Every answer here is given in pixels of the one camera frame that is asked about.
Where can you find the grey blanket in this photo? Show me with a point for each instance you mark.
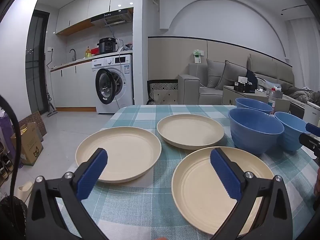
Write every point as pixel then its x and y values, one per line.
pixel 300 92

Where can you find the black box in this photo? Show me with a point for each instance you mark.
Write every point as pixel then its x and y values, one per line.
pixel 243 88

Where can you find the teal checked tablecloth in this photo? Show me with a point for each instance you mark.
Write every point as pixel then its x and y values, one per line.
pixel 140 205

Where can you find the grey cushion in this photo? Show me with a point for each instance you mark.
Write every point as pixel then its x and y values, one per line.
pixel 232 76
pixel 215 72

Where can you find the shoe rack with shoes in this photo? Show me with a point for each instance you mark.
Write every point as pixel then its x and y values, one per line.
pixel 6 167

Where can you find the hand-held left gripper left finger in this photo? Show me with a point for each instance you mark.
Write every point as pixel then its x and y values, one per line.
pixel 92 172

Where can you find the cream slippers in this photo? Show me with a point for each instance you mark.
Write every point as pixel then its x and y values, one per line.
pixel 25 191

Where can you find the kitchen faucet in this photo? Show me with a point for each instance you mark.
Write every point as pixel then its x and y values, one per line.
pixel 74 53

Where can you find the black plastic bag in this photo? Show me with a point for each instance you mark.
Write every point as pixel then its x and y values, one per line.
pixel 12 217

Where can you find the cardboard box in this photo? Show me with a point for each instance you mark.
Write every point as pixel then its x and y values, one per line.
pixel 30 147

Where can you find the cream plate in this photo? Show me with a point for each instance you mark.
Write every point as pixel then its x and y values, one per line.
pixel 130 150
pixel 190 130
pixel 200 192

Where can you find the grey sofa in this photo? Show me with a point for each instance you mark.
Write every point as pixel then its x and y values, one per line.
pixel 210 95

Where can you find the white kitchen cabinets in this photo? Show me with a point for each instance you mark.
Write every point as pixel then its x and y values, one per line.
pixel 100 2
pixel 72 87

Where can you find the beige side cabinet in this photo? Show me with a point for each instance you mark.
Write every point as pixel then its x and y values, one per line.
pixel 230 96

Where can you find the red container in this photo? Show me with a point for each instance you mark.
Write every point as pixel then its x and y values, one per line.
pixel 94 51

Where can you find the blue bowl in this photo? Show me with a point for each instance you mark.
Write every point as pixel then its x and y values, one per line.
pixel 290 135
pixel 252 103
pixel 252 140

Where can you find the pile of clothes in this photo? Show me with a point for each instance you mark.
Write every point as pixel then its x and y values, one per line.
pixel 127 47

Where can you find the black pressure cooker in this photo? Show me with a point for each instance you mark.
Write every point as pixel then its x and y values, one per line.
pixel 107 46

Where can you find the white washing machine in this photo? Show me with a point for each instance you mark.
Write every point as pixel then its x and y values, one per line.
pixel 122 90

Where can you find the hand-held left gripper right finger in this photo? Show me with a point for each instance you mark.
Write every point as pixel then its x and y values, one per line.
pixel 225 172

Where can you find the purple bag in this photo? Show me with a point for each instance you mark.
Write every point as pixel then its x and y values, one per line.
pixel 6 135

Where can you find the white floor appliance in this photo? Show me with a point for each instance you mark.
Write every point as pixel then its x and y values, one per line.
pixel 312 115

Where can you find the black patterned chair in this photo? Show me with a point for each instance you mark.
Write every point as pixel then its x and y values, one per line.
pixel 162 86

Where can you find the white upper kitchen cabinets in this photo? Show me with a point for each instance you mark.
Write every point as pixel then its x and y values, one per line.
pixel 100 2

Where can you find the clear plastic bottle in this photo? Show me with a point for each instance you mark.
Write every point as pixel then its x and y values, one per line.
pixel 271 98

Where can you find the white tissue box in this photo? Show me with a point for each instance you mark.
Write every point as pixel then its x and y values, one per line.
pixel 242 79

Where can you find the dark glass door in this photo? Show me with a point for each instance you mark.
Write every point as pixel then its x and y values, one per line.
pixel 37 67

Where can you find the range hood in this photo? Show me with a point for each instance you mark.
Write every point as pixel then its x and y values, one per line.
pixel 110 18

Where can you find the yellow bottle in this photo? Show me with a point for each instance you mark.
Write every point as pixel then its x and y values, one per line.
pixel 88 53

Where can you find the dark bag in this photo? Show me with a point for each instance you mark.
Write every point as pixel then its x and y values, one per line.
pixel 252 77

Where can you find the brown patterned board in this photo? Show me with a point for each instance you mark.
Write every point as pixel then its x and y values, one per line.
pixel 37 120

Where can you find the white lower kitchen cabinets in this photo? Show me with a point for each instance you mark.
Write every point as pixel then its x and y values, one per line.
pixel 72 87

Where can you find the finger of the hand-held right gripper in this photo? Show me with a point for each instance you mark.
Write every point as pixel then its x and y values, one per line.
pixel 312 129
pixel 308 142

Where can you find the floor mop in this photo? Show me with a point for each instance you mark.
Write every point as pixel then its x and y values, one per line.
pixel 52 112

